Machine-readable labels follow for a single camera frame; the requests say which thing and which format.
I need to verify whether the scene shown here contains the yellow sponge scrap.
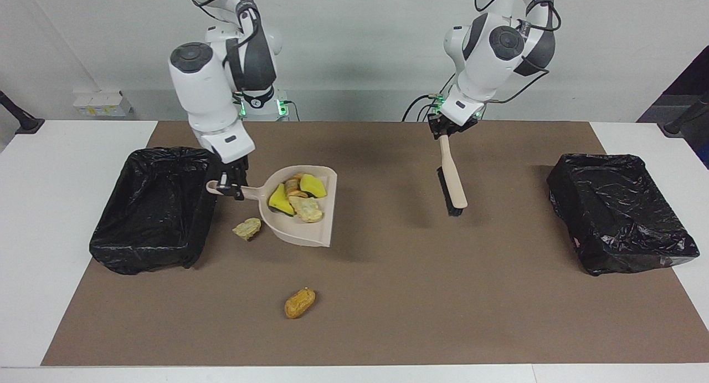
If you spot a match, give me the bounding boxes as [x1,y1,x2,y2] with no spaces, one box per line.
[268,183,296,216]
[300,174,327,198]

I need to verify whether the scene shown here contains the beige sponge scrap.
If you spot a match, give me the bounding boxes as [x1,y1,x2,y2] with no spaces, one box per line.
[288,196,324,223]
[284,174,309,200]
[232,217,263,241]

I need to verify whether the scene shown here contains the beige hand brush black bristles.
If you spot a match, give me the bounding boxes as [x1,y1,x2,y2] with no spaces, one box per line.
[437,135,469,217]

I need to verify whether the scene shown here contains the beige plastic dustpan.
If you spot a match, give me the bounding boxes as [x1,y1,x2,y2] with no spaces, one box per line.
[206,165,338,248]

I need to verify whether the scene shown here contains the orange brown sponge lump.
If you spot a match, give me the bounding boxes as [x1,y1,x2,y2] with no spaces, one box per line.
[284,287,316,319]

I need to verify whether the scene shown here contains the black bag lined bin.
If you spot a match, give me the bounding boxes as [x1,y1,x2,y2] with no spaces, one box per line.
[89,146,223,275]
[547,153,700,277]

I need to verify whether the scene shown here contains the brown paper table mat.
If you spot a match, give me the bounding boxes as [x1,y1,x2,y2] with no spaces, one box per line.
[42,121,709,367]

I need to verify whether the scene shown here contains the black stand foot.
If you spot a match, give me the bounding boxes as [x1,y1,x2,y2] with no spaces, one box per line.
[664,92,709,137]
[0,91,45,135]

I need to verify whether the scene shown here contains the dark furniture panel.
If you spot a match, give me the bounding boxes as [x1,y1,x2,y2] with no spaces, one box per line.
[637,45,709,169]

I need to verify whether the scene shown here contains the black base cable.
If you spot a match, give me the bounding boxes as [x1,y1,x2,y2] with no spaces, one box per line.
[403,94,444,122]

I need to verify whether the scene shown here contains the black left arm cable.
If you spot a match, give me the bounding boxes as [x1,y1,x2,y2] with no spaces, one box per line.
[474,0,562,104]

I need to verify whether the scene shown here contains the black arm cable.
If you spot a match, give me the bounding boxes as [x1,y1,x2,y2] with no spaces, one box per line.
[186,0,264,51]
[474,0,562,104]

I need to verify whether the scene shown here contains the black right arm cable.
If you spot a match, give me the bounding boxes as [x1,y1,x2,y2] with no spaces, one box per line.
[186,0,264,51]

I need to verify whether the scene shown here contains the white wall socket box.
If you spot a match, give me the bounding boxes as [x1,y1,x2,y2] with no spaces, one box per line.
[73,90,133,118]

